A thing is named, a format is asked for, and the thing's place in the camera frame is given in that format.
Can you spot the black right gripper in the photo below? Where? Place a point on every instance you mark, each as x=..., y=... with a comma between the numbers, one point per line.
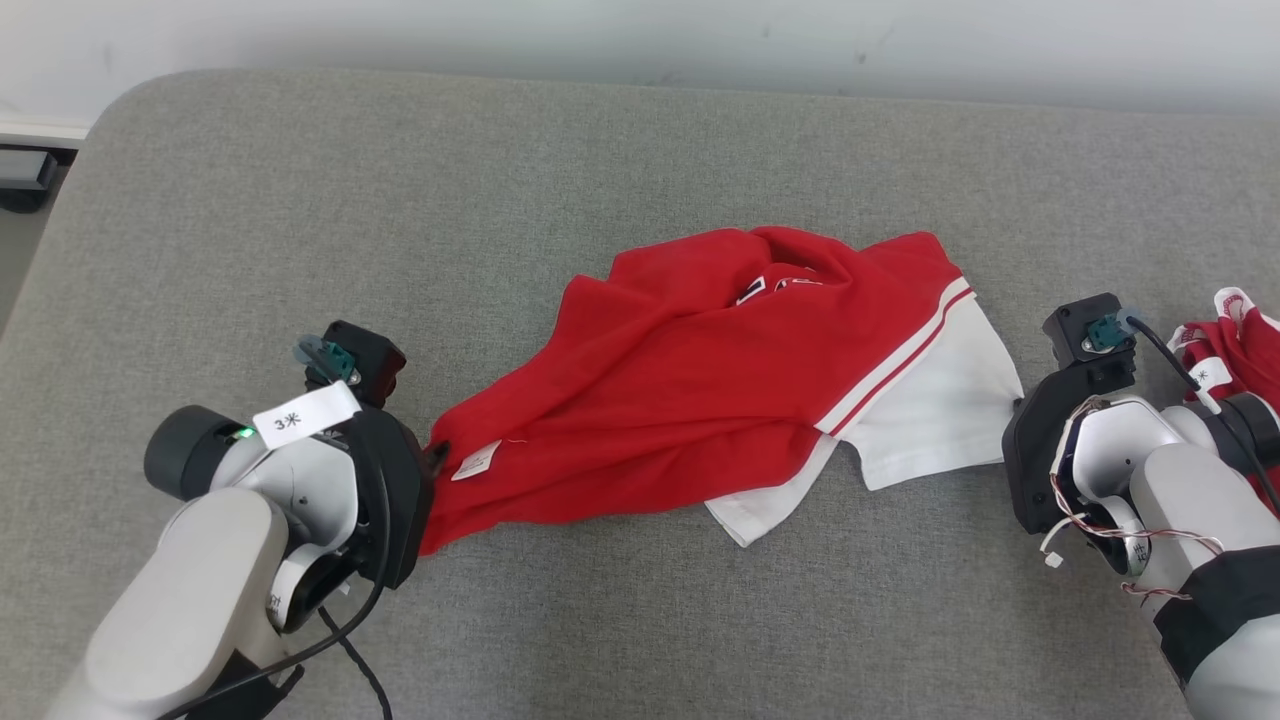
x=1030, y=450

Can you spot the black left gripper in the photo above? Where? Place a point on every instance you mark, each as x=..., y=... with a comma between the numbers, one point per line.
x=405, y=500

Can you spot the red shorts white trim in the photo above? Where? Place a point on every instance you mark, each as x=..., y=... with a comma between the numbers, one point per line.
x=1255, y=350

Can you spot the red basketball jersey white sleeves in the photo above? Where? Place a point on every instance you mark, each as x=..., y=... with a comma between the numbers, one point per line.
x=680, y=390

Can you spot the white paper tag right arm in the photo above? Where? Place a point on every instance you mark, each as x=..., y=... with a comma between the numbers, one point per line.
x=1213, y=376

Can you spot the white paper tag left arm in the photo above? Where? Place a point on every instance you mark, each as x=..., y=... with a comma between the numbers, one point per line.
x=305, y=415

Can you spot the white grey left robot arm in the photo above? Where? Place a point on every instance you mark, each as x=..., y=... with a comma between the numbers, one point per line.
x=200, y=570

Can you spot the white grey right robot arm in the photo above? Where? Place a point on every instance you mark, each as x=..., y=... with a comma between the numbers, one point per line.
x=1190, y=500

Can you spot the grey box with black foot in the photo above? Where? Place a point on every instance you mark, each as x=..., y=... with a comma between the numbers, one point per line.
x=22, y=172

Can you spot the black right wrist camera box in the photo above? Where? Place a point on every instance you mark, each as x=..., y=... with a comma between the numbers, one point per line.
x=1080, y=320

